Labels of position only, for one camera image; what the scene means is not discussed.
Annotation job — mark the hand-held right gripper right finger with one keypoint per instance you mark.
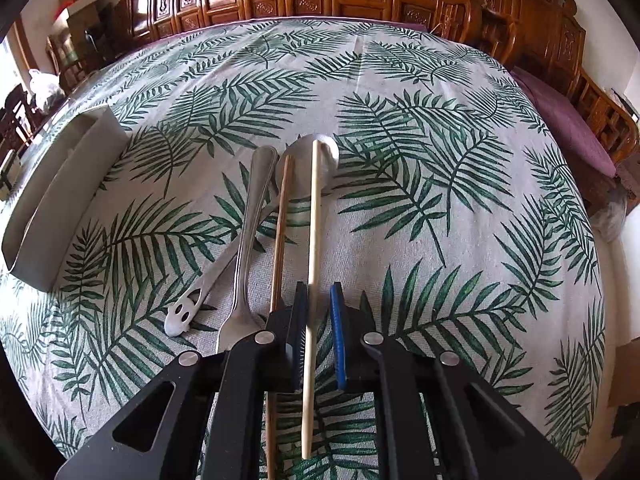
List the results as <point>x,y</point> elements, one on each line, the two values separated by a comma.
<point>340,345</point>

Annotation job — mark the purple armchair cushion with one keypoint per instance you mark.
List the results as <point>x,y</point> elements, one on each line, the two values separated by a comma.
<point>565,120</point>

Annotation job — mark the grey plastic bag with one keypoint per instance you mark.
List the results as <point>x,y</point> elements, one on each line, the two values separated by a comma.
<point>610,220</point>

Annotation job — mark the clear plastic bag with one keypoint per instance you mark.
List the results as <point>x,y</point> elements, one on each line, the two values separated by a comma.
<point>45,87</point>

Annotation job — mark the metal fork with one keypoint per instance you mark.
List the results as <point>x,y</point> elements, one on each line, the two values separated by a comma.
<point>250,240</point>

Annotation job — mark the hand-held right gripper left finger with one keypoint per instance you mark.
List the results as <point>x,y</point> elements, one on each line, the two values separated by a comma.
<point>299,340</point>

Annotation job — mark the grey metal tray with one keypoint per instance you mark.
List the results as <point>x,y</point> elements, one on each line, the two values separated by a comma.
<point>65,200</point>

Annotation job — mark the brown wooden chopstick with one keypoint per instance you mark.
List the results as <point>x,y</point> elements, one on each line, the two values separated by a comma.
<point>280,240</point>

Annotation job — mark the purple sofa cushion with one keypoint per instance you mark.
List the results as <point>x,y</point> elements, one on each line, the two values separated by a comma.
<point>415,25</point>

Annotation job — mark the wooden chair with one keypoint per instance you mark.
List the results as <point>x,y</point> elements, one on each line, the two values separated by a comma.
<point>12,125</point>

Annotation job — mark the carved wooden armchair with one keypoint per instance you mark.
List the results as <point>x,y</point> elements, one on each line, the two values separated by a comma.
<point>530,5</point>
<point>75,60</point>

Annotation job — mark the light wooden chopstick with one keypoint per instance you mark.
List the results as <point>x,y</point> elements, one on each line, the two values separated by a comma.
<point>314,220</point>

